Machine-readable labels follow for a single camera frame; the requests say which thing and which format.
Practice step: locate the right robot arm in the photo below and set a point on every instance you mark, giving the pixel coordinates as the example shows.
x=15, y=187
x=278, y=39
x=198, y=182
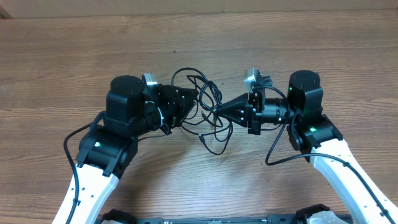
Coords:
x=313, y=135

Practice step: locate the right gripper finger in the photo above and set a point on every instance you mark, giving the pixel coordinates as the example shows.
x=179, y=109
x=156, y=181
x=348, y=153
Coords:
x=238, y=119
x=236, y=106

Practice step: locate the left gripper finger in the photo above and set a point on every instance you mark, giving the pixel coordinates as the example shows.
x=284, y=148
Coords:
x=188, y=94
x=184, y=107

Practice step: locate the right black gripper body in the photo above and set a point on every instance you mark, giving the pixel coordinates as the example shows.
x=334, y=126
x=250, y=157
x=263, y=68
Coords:
x=255, y=117

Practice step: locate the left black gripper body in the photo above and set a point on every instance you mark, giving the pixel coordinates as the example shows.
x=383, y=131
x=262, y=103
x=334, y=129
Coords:
x=170, y=109

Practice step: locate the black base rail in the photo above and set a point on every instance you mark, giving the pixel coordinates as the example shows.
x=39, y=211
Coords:
x=313, y=214

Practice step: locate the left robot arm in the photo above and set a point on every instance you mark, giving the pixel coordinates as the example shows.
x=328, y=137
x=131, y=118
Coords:
x=134, y=106

